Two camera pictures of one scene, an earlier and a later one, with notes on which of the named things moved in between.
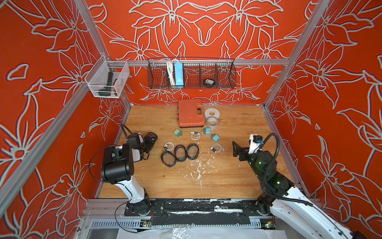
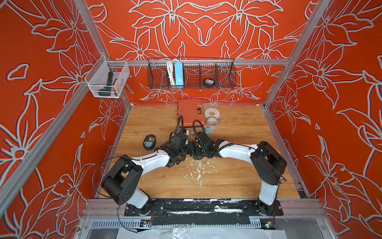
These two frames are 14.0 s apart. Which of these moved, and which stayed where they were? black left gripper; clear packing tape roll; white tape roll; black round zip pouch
Moved: black left gripper
Stayed: white tape roll; black round zip pouch; clear packing tape roll
